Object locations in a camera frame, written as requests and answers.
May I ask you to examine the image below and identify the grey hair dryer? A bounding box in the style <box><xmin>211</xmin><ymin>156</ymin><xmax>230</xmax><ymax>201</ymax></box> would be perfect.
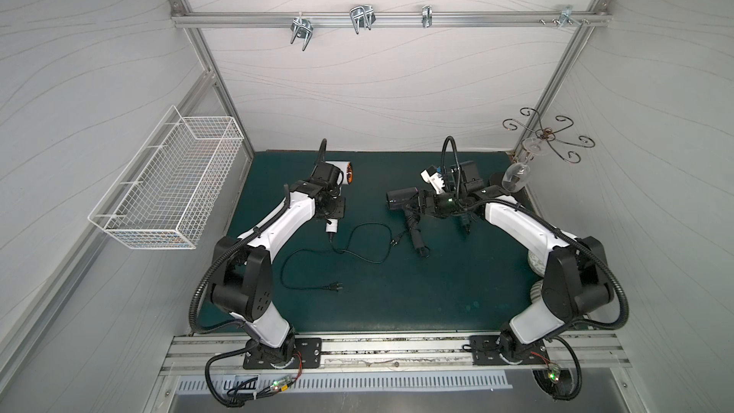
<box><xmin>386</xmin><ymin>187</ymin><xmax>430</xmax><ymax>258</ymax></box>

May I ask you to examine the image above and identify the white hair dryer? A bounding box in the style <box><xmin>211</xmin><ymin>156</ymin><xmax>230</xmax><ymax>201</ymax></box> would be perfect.
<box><xmin>325</xmin><ymin>161</ymin><xmax>354</xmax><ymax>242</ymax></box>

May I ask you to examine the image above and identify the grey dryer black cord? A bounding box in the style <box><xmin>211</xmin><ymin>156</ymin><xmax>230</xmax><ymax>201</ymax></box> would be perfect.
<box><xmin>391</xmin><ymin>208</ymin><xmax>428</xmax><ymax>250</ymax></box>

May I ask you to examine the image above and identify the white dryer black cord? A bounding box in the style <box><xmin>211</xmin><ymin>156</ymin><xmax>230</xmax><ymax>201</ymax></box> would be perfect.
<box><xmin>280</xmin><ymin>222</ymin><xmax>397</xmax><ymax>294</ymax></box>

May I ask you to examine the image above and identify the green hair dryer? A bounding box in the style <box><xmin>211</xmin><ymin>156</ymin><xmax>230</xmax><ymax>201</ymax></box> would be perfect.
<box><xmin>459</xmin><ymin>213</ymin><xmax>472</xmax><ymax>235</ymax></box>

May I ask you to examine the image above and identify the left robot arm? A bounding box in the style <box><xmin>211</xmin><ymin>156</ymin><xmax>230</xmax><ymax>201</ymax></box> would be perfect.
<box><xmin>187</xmin><ymin>140</ymin><xmax>348</xmax><ymax>408</ymax></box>

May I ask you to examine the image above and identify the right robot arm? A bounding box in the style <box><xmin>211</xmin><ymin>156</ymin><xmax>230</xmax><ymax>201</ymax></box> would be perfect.
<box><xmin>418</xmin><ymin>160</ymin><xmax>630</xmax><ymax>364</ymax></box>

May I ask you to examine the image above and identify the green table mat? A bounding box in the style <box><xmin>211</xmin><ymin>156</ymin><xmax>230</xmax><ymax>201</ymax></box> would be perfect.
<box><xmin>193</xmin><ymin>150</ymin><xmax>589</xmax><ymax>334</ymax></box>

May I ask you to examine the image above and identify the black ornate jewelry stand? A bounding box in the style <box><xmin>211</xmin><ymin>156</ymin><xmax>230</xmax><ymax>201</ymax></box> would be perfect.
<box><xmin>501</xmin><ymin>106</ymin><xmax>596</xmax><ymax>194</ymax></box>

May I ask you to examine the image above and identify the metal hook clamp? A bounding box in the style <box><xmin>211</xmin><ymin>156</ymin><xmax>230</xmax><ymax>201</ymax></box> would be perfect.
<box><xmin>349</xmin><ymin>5</ymin><xmax>376</xmax><ymax>34</ymax></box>
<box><xmin>539</xmin><ymin>6</ymin><xmax>591</xmax><ymax>29</ymax></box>
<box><xmin>290</xmin><ymin>16</ymin><xmax>313</xmax><ymax>52</ymax></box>
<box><xmin>422</xmin><ymin>5</ymin><xmax>433</xmax><ymax>29</ymax></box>

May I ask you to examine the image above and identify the white wire basket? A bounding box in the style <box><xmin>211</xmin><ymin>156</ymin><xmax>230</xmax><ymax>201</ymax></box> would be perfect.
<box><xmin>87</xmin><ymin>106</ymin><xmax>244</xmax><ymax>250</ymax></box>

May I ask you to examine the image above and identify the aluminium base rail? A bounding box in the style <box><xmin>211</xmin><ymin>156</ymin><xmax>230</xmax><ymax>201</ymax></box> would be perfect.
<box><xmin>160</xmin><ymin>331</ymin><xmax>632</xmax><ymax>376</ymax></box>

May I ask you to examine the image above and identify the white slotted cable duct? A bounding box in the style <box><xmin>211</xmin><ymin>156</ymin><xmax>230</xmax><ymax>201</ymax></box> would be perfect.
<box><xmin>176</xmin><ymin>370</ymin><xmax>513</xmax><ymax>396</ymax></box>

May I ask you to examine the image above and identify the aluminium top rail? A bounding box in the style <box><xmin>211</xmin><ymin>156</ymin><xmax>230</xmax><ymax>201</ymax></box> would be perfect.
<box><xmin>171</xmin><ymin>8</ymin><xmax>613</xmax><ymax>29</ymax></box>

